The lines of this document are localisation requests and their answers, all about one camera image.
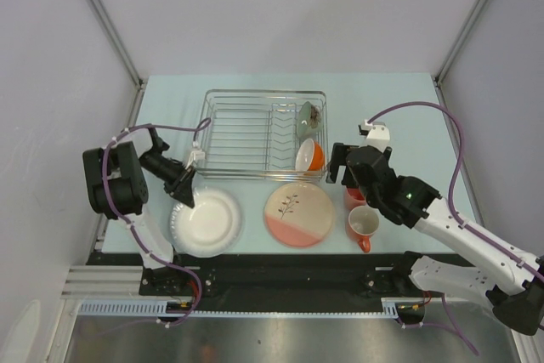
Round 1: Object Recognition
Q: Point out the white slotted cable duct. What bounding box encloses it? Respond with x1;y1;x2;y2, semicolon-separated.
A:
78;299;399;319

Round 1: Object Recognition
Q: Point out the left aluminium frame post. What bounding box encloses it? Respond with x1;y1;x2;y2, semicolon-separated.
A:
63;0;144;88

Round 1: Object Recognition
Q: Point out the orange mug white inside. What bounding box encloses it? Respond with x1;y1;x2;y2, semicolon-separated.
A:
346;206;379;253

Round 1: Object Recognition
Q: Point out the metal wire dish rack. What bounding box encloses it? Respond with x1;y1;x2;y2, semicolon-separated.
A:
197;89;328;181

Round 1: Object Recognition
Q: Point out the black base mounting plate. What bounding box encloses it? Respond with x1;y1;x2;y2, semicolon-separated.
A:
86;250;468;313

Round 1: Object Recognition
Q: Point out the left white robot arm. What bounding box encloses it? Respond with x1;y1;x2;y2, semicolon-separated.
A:
82;124;200;295

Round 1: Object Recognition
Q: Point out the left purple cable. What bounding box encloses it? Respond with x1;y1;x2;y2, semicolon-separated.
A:
100;118;213;330

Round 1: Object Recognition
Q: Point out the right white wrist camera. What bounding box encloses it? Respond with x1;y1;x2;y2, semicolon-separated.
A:
359;120;390;153

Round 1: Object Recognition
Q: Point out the green ceramic bowl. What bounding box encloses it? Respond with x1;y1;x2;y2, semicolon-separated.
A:
296;101;323;139

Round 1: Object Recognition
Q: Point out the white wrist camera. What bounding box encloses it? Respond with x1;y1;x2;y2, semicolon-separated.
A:
184;145;206;167
359;120;390;153

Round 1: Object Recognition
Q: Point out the aluminium frame post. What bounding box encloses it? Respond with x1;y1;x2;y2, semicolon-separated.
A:
434;0;490;84
63;0;144;88

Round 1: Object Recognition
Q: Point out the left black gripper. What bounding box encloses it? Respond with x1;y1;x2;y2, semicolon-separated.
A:
139;150;196;207

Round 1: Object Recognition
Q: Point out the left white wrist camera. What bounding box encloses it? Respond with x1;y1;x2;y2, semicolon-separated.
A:
184;145;206;167

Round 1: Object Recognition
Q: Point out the white bowl orange outside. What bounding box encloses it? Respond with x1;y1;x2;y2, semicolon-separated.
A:
295;138;325;172

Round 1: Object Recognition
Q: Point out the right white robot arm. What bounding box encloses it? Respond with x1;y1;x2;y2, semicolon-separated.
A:
327;143;543;336

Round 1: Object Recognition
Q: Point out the white scalloped plate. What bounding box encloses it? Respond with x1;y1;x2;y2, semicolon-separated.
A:
169;187;243;258

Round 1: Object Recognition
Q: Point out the right aluminium frame post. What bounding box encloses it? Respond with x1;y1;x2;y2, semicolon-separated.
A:
434;0;490;84

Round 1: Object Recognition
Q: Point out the coral pink cup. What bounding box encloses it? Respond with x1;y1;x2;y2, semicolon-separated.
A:
344;188;366;212

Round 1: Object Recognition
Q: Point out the pink beige leaf plate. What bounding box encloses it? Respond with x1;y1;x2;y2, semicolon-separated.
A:
263;182;336;248

